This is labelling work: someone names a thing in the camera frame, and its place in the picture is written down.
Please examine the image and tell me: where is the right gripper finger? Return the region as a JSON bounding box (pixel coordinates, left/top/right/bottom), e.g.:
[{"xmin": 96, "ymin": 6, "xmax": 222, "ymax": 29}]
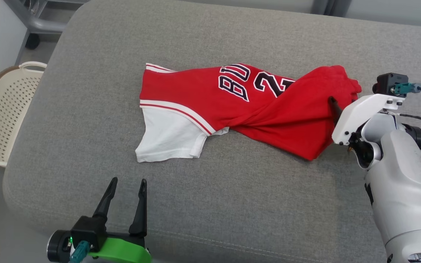
[{"xmin": 328, "ymin": 96, "xmax": 344, "ymax": 126}]

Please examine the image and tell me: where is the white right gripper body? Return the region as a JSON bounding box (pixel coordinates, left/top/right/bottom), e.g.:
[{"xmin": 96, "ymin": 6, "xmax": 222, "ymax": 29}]
[{"xmin": 332, "ymin": 94, "xmax": 405, "ymax": 146}]

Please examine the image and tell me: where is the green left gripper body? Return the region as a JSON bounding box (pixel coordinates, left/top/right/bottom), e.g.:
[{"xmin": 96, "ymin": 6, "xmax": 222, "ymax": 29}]
[{"xmin": 87, "ymin": 236, "xmax": 152, "ymax": 263}]

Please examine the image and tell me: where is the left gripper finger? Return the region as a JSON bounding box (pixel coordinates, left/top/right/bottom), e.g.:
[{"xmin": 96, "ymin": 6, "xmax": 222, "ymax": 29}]
[
  {"xmin": 129, "ymin": 179, "xmax": 148, "ymax": 237},
  {"xmin": 92, "ymin": 177, "xmax": 118, "ymax": 220}
]

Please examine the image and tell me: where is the red and white Bulls jersey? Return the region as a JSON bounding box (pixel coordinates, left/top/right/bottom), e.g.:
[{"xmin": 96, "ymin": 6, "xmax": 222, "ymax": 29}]
[{"xmin": 135, "ymin": 63, "xmax": 363, "ymax": 163}]

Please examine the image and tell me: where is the grey fabric sofa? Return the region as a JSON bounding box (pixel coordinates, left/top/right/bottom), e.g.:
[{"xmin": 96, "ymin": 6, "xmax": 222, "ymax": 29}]
[{"xmin": 2, "ymin": 0, "xmax": 421, "ymax": 263}]

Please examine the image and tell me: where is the cream perforated laundry basket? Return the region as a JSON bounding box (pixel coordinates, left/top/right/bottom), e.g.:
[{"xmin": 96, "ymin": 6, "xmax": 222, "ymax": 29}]
[{"xmin": 0, "ymin": 61, "xmax": 47, "ymax": 168}]

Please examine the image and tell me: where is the black cart wheel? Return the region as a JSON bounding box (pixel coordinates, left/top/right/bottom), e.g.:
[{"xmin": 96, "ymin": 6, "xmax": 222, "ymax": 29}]
[{"xmin": 25, "ymin": 33, "xmax": 41, "ymax": 50}]

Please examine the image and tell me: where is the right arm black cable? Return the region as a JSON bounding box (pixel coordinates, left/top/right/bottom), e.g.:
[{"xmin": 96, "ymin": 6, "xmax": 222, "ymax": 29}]
[{"xmin": 394, "ymin": 83, "xmax": 421, "ymax": 181}]

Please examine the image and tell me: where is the grey rounded post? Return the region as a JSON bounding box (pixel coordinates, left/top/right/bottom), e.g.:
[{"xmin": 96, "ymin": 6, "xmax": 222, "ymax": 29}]
[
  {"xmin": 329, "ymin": 0, "xmax": 347, "ymax": 17},
  {"xmin": 313, "ymin": 0, "xmax": 331, "ymax": 15}
]

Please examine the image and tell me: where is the grey metal cart frame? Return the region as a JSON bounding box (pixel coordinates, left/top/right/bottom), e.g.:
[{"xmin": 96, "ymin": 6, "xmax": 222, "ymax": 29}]
[{"xmin": 4, "ymin": 0, "xmax": 90, "ymax": 34}]

